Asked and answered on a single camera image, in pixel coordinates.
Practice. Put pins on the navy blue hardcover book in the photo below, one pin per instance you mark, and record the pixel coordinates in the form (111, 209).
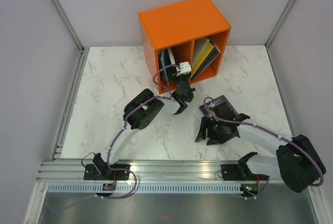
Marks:
(210, 58)

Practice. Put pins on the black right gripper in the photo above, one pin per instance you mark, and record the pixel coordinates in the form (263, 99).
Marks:
(206, 122)

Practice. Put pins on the right corner frame post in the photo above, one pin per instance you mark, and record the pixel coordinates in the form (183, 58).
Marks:
(283, 16)

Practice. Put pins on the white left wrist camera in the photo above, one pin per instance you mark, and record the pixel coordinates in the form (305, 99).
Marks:
(183, 68)

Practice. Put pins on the aluminium frame rail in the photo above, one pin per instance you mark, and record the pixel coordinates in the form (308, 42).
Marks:
(191, 162)

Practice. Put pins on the left corner frame post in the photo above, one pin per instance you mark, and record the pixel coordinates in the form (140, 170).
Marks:
(68, 25)

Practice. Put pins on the bright blue paperback book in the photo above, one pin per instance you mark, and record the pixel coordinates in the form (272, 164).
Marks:
(166, 60)

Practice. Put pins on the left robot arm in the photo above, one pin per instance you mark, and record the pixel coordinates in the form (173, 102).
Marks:
(138, 114)

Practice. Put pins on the light blue paperback book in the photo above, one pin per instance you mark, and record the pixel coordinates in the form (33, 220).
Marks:
(171, 56)

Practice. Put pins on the yellow paperback book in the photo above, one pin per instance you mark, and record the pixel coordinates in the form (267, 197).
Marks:
(208, 47)

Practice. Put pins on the pale green plastic file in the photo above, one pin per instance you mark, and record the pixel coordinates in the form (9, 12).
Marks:
(198, 46)

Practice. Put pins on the dark green hardcover book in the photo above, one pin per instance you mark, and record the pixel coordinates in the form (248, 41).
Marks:
(163, 61)

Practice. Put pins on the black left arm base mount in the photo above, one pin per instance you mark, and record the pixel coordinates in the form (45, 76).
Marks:
(91, 173)

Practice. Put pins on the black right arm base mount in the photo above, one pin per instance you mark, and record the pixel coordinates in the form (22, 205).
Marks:
(234, 173)

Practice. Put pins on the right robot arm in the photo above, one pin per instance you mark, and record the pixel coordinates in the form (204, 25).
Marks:
(293, 159)

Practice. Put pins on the corner frame post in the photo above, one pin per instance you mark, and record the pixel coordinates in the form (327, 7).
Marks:
(68, 25)
(283, 16)

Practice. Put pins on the purple galaxy cover book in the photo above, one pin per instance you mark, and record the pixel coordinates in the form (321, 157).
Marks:
(221, 99)

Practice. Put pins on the black paperback book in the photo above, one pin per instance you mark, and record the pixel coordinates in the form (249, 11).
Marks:
(173, 74)

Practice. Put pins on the slotted white cable duct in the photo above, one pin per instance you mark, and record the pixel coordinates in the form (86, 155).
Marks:
(122, 188)

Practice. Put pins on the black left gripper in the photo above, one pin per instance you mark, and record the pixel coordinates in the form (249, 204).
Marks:
(188, 76)

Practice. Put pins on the orange two-compartment shelf box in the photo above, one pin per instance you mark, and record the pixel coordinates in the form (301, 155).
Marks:
(179, 26)

